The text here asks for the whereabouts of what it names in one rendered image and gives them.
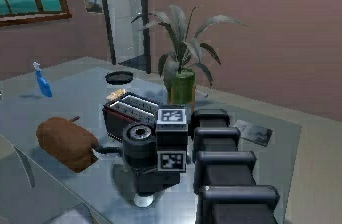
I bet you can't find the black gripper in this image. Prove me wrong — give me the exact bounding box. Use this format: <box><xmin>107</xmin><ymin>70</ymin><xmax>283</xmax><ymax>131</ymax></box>
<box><xmin>93</xmin><ymin>122</ymin><xmax>182</xmax><ymax>197</ymax></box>

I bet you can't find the brown bread loaf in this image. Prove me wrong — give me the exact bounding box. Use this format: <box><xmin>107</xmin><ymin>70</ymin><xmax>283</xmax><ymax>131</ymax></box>
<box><xmin>35</xmin><ymin>115</ymin><xmax>100</xmax><ymax>174</ymax></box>

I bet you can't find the black toaster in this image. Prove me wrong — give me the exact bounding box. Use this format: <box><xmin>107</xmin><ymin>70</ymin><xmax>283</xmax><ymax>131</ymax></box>
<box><xmin>102</xmin><ymin>92</ymin><xmax>162</xmax><ymax>143</ymax></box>

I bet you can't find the toasted bread slice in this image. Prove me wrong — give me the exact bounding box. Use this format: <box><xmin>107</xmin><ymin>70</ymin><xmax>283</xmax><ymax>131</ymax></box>
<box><xmin>106</xmin><ymin>88</ymin><xmax>128</xmax><ymax>102</ymax></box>

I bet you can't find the black round pan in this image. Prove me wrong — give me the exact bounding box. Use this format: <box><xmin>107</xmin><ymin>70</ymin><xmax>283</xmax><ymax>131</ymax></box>
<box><xmin>104</xmin><ymin>70</ymin><xmax>135</xmax><ymax>86</ymax></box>

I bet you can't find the blue spray bottle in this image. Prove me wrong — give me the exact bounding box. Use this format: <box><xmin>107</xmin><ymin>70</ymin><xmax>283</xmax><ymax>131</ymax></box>
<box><xmin>32</xmin><ymin>61</ymin><xmax>54</xmax><ymax>99</ymax></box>

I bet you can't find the house plant in green pot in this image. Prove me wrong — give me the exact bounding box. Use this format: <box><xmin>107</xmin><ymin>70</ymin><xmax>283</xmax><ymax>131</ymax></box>
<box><xmin>131</xmin><ymin>4</ymin><xmax>249</xmax><ymax>106</ymax></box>

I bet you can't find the black framed glass door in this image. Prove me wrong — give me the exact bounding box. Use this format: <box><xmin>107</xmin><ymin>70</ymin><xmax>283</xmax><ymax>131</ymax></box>
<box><xmin>101</xmin><ymin>0</ymin><xmax>152</xmax><ymax>75</ymax></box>

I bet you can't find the brown framed window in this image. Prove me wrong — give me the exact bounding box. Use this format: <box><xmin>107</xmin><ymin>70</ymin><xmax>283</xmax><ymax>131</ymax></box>
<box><xmin>0</xmin><ymin>0</ymin><xmax>73</xmax><ymax>30</ymax></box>

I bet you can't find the framed wall picture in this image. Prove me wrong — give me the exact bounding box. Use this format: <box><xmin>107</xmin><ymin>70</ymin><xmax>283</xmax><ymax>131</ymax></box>
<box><xmin>83</xmin><ymin>0</ymin><xmax>104</xmax><ymax>15</ymax></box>

